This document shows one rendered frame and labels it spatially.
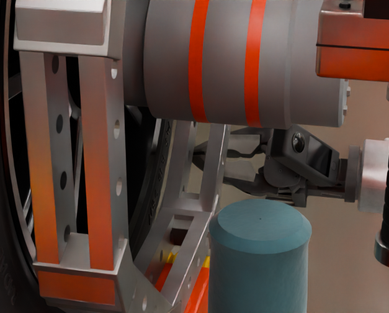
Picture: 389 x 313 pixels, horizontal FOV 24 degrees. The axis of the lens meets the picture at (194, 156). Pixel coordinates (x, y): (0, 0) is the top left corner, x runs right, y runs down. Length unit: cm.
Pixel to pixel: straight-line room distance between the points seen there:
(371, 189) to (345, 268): 103
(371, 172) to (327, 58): 47
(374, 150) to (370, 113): 187
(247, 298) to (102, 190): 20
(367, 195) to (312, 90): 34
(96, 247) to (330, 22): 23
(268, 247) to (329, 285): 131
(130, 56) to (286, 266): 23
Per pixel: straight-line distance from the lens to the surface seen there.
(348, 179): 111
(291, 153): 104
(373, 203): 111
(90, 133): 61
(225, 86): 80
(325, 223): 230
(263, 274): 76
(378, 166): 110
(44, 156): 63
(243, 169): 112
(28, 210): 78
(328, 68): 64
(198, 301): 98
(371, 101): 307
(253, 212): 80
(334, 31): 63
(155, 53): 80
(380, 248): 72
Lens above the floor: 112
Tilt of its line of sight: 25 degrees down
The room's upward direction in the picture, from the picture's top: straight up
